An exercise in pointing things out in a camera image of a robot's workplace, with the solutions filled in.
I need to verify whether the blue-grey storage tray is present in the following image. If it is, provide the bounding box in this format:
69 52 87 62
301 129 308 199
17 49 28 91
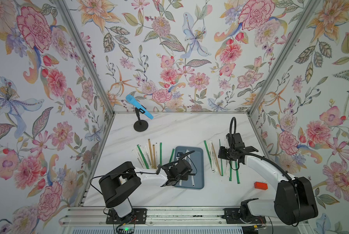
175 146 204 190

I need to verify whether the green straw group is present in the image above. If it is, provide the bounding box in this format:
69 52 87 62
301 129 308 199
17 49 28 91
204 140 215 173
235 161 240 184
169 149 175 163
137 145 150 169

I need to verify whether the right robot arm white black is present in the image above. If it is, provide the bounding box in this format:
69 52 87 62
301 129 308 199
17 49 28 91
218 133 319 225

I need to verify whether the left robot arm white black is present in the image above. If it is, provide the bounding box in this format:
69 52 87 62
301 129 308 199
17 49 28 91
98 159 197 219

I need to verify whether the brown straw right group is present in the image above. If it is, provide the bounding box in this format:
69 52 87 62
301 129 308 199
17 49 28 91
211 143 222 176

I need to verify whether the brown paper straw left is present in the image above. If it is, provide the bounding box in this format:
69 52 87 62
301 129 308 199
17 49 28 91
148 139 155 169

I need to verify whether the red block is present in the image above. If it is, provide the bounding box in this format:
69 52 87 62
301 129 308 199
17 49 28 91
254 182 268 191

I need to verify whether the black round microphone stand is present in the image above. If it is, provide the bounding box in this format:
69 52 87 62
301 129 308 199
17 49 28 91
134 108 149 132

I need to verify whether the blue microphone on stand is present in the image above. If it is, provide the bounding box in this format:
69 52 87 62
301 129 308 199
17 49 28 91
126 95 154 120

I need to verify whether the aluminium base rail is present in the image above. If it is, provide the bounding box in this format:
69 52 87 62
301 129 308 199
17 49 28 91
60 207 307 227

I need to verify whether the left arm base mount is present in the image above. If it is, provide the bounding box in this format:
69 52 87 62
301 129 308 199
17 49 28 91
106 208 148 225

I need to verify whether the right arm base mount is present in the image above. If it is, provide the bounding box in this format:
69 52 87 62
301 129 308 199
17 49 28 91
221 208 266 225

